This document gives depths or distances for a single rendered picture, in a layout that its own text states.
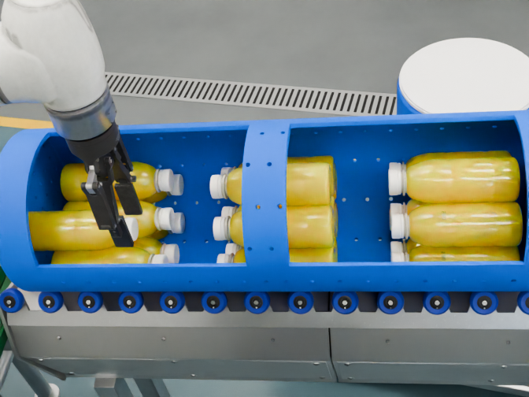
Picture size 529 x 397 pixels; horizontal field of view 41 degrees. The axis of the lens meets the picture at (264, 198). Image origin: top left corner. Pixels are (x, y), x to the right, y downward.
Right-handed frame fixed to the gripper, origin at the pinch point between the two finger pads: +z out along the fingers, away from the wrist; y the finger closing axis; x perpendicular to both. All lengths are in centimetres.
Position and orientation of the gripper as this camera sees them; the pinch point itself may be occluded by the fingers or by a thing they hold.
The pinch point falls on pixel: (124, 217)
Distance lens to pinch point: 116.8
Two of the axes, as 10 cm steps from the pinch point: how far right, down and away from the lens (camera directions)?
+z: 1.2, 6.8, 7.3
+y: 0.9, -7.4, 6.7
